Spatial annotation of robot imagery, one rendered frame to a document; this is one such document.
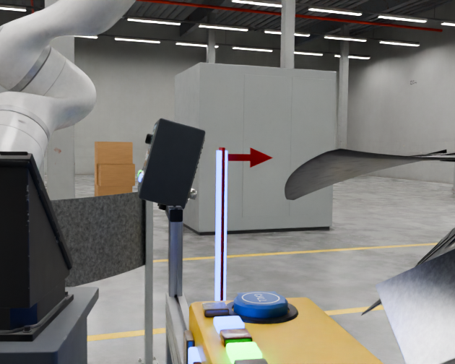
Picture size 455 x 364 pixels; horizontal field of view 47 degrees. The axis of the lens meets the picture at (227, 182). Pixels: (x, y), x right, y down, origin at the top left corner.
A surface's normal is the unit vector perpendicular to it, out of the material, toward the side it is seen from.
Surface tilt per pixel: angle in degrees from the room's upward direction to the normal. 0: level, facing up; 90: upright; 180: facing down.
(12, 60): 109
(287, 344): 0
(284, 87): 90
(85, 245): 90
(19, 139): 57
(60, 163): 90
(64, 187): 90
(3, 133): 46
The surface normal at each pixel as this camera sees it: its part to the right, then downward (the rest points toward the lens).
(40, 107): 0.76, -0.43
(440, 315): -0.57, -0.53
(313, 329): 0.01, -1.00
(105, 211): 0.86, 0.04
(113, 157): 0.36, 0.07
